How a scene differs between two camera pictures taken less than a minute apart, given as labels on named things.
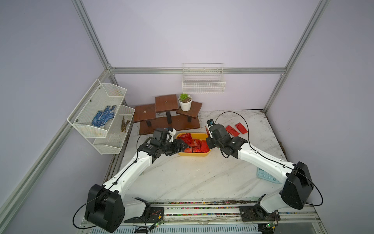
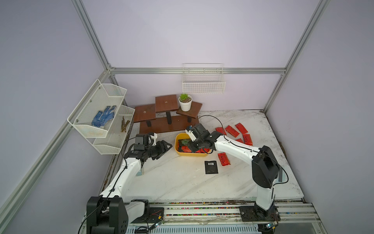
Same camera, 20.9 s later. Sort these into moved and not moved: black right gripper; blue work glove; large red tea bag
Moved: black right gripper
Not moved: large red tea bag; blue work glove
